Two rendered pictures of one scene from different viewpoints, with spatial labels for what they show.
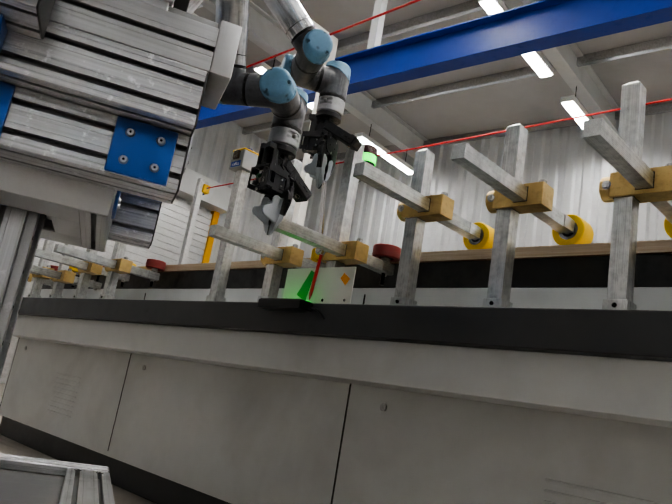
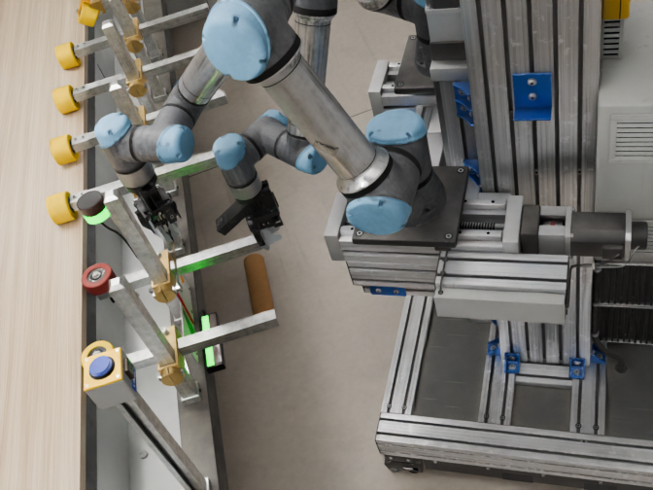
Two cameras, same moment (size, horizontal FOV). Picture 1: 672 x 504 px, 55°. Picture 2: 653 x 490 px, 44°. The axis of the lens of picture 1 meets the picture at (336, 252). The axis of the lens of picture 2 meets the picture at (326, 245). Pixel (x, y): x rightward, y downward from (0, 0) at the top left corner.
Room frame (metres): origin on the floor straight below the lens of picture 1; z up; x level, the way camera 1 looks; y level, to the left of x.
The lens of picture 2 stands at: (2.35, 1.30, 2.29)
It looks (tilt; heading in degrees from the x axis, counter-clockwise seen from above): 47 degrees down; 227
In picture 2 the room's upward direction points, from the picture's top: 19 degrees counter-clockwise
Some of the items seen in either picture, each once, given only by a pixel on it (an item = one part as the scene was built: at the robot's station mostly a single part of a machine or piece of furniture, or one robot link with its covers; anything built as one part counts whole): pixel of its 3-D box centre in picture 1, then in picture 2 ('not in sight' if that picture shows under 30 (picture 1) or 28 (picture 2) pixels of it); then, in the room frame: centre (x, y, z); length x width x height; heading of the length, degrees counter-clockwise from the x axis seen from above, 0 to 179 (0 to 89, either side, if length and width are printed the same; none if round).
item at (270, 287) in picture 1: (280, 234); (159, 346); (1.87, 0.17, 0.91); 0.03 x 0.03 x 0.48; 44
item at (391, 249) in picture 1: (384, 265); (104, 287); (1.76, -0.14, 0.85); 0.08 x 0.08 x 0.11
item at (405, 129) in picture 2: not in sight; (397, 147); (1.38, 0.57, 1.21); 0.13 x 0.12 x 0.14; 16
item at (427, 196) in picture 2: not in sight; (407, 185); (1.37, 0.57, 1.09); 0.15 x 0.15 x 0.10
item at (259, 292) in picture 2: not in sight; (258, 289); (1.19, -0.35, 0.04); 0.30 x 0.08 x 0.08; 44
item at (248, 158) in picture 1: (244, 163); (111, 379); (2.05, 0.35, 1.18); 0.07 x 0.07 x 0.08; 44
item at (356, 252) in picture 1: (343, 253); (162, 277); (1.67, -0.02, 0.85); 0.13 x 0.06 x 0.05; 44
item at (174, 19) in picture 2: not in sight; (136, 31); (0.93, -0.72, 0.95); 0.50 x 0.04 x 0.04; 134
